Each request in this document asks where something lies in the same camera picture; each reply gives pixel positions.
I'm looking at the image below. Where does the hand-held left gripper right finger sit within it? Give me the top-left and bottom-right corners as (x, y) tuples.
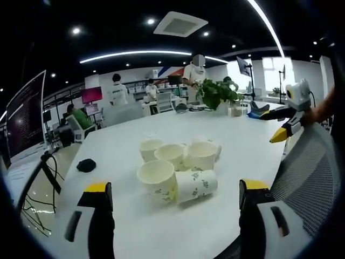
(238, 178), (311, 259)

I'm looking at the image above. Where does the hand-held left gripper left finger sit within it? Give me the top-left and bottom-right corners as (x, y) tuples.
(54, 182), (116, 259)

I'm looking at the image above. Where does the white paper cup green print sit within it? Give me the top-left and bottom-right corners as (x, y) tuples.
(136, 159), (178, 205)
(174, 169), (218, 204)
(139, 139), (164, 163)
(154, 144), (185, 172)
(185, 141), (218, 172)

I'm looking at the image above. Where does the black tripod stand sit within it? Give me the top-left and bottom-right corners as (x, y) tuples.
(278, 64), (288, 104)

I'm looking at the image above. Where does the grey and blue object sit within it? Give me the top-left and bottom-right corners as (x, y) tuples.
(247, 100), (271, 119)

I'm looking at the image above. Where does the clear glass jar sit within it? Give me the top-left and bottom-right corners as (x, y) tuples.
(229, 103), (247, 118)

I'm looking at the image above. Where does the grey mesh office chair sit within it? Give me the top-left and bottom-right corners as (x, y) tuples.
(220, 123), (342, 259)

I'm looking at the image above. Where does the small black cloth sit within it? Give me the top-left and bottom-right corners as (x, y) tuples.
(76, 159), (97, 173)

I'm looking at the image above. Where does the white plant pot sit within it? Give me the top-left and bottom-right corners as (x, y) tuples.
(215, 101), (230, 116)

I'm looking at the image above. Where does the green potted plant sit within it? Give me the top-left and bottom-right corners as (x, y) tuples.
(195, 78), (244, 111)

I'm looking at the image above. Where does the white table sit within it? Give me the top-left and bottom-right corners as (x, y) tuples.
(55, 101), (297, 259)

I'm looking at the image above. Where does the large dark computer monitor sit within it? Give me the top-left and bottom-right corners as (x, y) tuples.
(4, 69), (47, 163)

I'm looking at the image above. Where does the pink lit monitor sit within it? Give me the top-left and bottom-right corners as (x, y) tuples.
(81, 86), (104, 105)

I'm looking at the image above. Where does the ceiling air vent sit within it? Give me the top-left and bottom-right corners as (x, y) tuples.
(153, 11), (209, 38)

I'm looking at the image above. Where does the curved ceiling light strip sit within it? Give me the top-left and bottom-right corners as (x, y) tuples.
(79, 50), (230, 65)

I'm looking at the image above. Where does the black cable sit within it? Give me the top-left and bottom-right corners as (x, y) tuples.
(20, 155), (66, 238)

